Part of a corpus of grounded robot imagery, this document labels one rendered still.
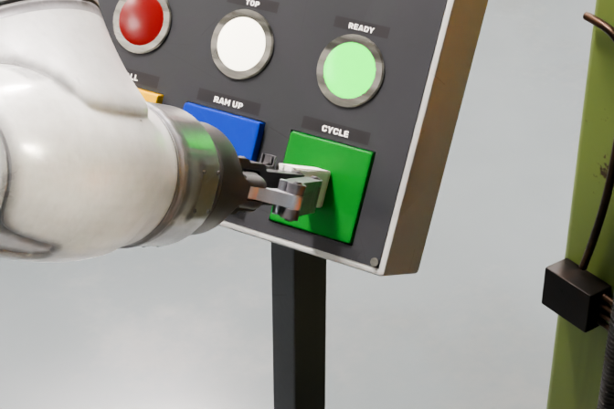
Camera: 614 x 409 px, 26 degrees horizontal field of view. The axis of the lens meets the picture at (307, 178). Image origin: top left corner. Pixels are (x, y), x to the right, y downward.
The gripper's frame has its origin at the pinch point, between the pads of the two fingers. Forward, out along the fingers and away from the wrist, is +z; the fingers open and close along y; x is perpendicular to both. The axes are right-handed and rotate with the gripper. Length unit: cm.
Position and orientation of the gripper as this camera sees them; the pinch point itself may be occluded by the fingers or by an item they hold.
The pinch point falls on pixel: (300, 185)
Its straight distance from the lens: 102.4
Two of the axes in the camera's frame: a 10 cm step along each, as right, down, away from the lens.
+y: 8.7, 2.5, -4.1
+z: 4.2, 0.4, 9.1
